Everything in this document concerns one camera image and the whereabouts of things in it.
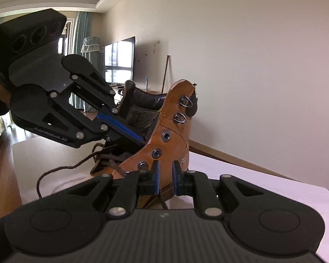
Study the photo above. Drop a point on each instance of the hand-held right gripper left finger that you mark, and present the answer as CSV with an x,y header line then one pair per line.
x,y
156,178

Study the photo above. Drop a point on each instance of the flat screen television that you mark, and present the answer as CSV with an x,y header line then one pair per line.
x,y
120,60

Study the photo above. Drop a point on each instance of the person's left hand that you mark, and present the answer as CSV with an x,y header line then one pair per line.
x,y
2,94

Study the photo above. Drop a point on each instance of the white and wood television cabinet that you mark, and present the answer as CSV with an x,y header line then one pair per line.
x,y
150,90

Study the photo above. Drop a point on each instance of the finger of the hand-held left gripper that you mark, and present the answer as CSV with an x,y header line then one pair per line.
x,y
71,126
120,126

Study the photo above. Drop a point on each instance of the balcony glass door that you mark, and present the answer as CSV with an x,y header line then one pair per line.
x,y
68,38

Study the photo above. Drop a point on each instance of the cloth-covered floor air conditioner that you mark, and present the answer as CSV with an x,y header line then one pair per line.
x,y
91,52

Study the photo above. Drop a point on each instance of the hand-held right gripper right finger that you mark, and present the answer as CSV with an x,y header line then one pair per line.
x,y
175,178

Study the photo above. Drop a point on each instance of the wooden stick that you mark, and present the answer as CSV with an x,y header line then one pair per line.
x,y
165,74

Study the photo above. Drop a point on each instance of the dark brown shoelace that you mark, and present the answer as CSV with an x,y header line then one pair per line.
x,y
71,166

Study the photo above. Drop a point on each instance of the tan leather boot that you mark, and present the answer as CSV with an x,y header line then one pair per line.
x,y
170,148

